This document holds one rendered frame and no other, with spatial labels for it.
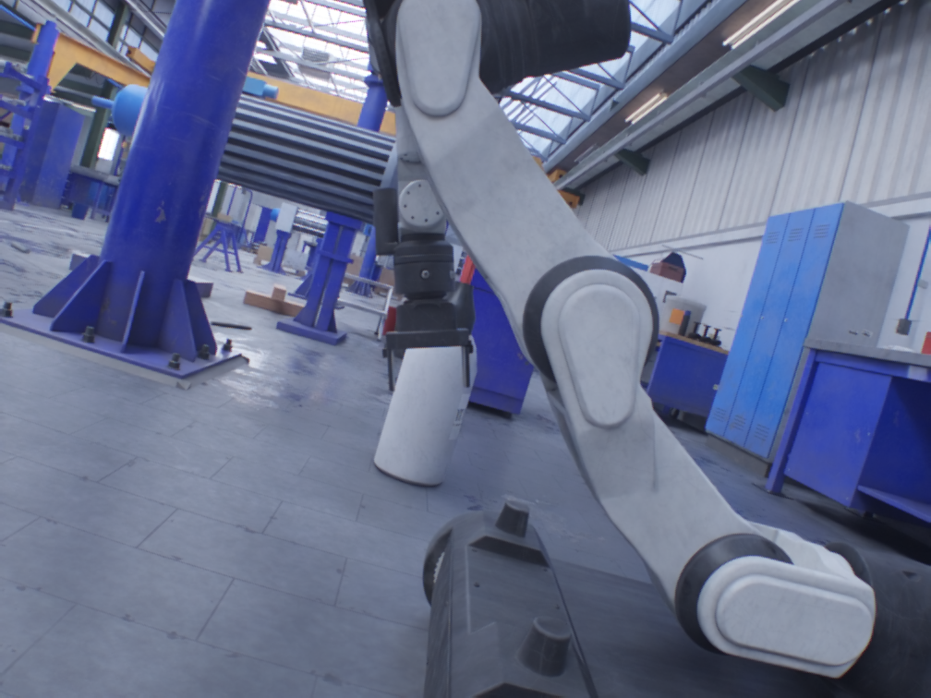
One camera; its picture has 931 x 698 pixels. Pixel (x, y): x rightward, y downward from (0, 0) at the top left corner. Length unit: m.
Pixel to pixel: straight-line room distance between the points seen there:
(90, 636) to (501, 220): 0.68
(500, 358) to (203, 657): 2.57
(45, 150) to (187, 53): 11.38
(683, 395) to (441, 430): 4.17
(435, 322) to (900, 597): 0.68
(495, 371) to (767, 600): 2.61
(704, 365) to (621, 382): 5.13
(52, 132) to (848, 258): 12.71
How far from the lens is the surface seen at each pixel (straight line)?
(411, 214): 0.89
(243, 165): 4.42
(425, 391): 1.70
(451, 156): 0.66
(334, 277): 4.41
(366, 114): 8.02
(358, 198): 4.25
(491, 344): 3.24
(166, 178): 2.40
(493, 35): 0.72
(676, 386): 5.70
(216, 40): 2.48
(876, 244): 4.66
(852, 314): 4.55
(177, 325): 2.42
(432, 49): 0.68
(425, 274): 0.89
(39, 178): 13.79
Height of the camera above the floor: 0.51
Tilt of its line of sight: 3 degrees down
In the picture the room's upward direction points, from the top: 17 degrees clockwise
